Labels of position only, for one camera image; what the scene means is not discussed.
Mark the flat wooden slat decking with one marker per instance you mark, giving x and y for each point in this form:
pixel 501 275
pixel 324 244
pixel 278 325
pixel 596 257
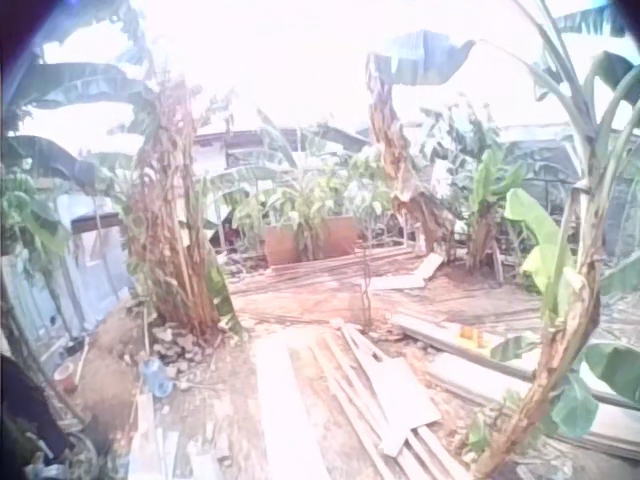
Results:
pixel 330 280

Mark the green leafy potted plant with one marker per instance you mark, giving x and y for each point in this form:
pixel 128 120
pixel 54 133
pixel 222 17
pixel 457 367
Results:
pixel 305 200

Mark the thin bare sapling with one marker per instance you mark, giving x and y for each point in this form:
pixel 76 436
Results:
pixel 366 280

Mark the flat pale wooden panel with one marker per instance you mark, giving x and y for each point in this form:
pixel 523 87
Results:
pixel 407 275

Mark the leaning banana tree trunk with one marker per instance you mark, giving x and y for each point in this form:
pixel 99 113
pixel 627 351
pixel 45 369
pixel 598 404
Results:
pixel 400 165

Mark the grey building with roof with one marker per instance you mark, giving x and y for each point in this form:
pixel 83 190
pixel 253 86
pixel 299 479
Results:
pixel 250 145

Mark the banana tree with dry leaves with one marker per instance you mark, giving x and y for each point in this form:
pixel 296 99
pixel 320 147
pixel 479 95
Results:
pixel 165 240

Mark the small young banana plant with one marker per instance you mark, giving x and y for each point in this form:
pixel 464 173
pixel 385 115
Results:
pixel 487 210

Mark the pile of wooden planks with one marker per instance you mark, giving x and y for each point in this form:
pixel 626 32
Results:
pixel 380 400

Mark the long pale wooden board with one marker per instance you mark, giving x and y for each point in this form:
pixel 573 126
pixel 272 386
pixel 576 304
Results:
pixel 285 410

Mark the small yellow container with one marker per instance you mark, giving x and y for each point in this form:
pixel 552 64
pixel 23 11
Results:
pixel 474 336

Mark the heap of grey stones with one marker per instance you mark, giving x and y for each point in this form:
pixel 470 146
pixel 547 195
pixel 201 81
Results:
pixel 172 347

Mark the blue plastic bottle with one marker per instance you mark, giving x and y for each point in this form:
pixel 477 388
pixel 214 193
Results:
pixel 156 377

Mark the stack of long grey planks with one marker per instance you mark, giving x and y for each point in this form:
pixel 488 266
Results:
pixel 515 370

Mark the slender green banana tree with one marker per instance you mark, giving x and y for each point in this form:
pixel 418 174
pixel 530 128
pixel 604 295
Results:
pixel 575 280

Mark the pale corrugated metal fence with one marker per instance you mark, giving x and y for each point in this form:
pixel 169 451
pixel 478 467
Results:
pixel 55 285

